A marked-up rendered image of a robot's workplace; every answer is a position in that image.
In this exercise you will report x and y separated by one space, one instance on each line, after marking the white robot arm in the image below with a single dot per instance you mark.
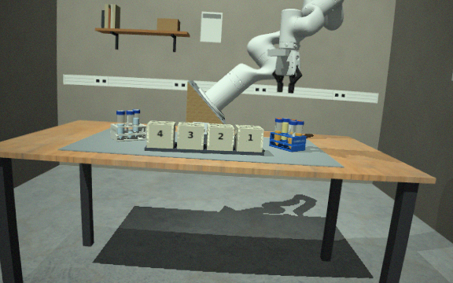
294 27

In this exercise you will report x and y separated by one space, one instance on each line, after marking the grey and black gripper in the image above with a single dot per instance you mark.
287 66

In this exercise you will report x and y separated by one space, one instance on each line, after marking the grey bench mat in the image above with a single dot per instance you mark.
102 143

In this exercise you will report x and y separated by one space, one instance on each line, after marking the blue tube rack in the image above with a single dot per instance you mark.
298 142

